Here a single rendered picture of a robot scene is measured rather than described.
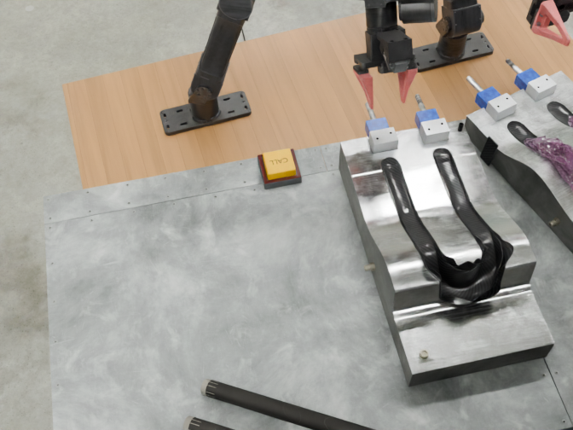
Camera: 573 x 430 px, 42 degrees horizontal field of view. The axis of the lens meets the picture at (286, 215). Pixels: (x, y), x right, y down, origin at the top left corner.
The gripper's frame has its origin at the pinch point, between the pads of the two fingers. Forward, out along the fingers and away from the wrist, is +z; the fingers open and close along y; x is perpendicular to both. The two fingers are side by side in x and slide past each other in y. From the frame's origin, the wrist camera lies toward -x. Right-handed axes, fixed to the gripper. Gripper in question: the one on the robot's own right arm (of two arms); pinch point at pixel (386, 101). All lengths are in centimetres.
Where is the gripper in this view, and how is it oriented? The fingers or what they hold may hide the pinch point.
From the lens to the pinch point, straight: 146.8
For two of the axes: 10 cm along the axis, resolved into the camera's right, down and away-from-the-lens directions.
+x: -1.8, -4.3, 8.8
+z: 1.2, 8.8, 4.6
